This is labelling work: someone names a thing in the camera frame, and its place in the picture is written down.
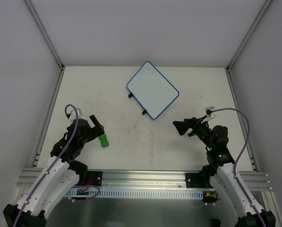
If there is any white slotted cable duct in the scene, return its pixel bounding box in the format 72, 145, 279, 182
64, 188, 204, 200

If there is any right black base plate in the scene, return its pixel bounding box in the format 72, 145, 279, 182
185, 173, 212, 189

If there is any left aluminium frame post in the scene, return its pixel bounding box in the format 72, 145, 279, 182
25, 0, 65, 70

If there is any aluminium frame post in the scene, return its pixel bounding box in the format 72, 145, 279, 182
225, 0, 273, 71
25, 0, 65, 70

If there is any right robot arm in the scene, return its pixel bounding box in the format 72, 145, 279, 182
173, 117, 276, 227

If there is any purple cable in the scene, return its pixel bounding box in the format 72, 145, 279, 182
12, 104, 101, 227
190, 107, 265, 227

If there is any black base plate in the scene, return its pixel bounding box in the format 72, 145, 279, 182
185, 173, 212, 189
86, 171, 103, 187

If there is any right aluminium frame post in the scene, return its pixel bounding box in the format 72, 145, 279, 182
225, 0, 273, 71

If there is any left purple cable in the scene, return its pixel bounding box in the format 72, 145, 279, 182
12, 104, 101, 227

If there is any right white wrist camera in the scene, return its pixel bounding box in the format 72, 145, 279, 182
202, 106, 217, 122

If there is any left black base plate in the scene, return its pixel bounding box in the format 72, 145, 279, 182
86, 171, 103, 187

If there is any blue framed whiteboard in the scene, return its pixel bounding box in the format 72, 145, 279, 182
126, 61, 180, 120

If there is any black object on floor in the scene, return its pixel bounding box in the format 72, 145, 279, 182
210, 218, 221, 227

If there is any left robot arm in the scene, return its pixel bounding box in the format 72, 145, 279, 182
3, 115, 108, 227

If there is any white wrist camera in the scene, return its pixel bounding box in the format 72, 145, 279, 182
202, 106, 217, 122
66, 108, 84, 123

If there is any green whiteboard eraser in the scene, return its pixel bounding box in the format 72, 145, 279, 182
98, 133, 109, 148

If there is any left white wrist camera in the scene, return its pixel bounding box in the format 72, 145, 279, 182
66, 108, 84, 123

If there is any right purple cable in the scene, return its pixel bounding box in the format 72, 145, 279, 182
190, 107, 265, 227

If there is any aluminium mounting rail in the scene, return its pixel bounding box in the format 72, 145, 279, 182
17, 167, 273, 191

